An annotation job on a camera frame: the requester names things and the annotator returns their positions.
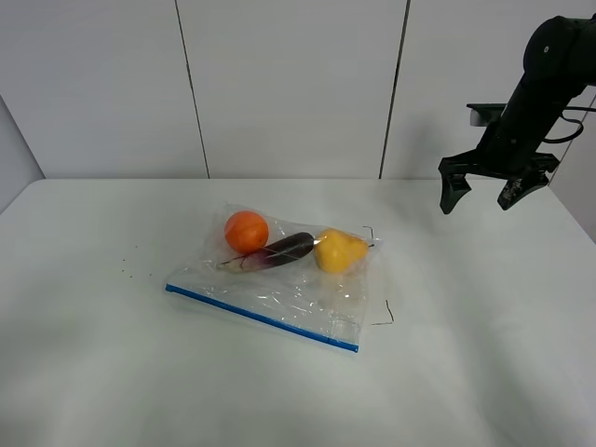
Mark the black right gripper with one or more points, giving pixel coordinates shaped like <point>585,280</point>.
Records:
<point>495,157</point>

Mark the clear blue-zip file bag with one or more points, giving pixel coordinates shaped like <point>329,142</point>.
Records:
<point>298,297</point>

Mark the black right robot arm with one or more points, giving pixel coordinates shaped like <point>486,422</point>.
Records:
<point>558,64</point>

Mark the yellow pear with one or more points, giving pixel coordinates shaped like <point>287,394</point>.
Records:
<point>338,252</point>

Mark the purple eggplant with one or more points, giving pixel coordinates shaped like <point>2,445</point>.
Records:
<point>285,251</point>

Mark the orange fruit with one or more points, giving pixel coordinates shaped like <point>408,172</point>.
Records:
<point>246,231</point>

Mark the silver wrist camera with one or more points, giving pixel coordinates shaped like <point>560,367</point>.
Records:
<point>483,114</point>

